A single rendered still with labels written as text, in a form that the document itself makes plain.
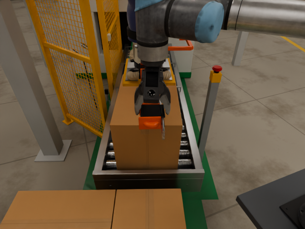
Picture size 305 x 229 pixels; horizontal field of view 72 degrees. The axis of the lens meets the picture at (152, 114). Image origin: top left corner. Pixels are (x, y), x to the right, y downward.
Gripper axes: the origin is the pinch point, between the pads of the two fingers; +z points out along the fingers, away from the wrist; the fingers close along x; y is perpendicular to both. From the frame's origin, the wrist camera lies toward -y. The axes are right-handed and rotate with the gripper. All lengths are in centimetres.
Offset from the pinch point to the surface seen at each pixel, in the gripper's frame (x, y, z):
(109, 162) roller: 29, 36, 70
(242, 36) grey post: -158, 304, 71
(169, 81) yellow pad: -10.0, 43.8, 11.5
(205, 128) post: -48, 78, 78
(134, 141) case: 10, 29, 43
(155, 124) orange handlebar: -0.9, -6.0, -0.5
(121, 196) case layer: 18, 11, 70
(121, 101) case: 19, 52, 30
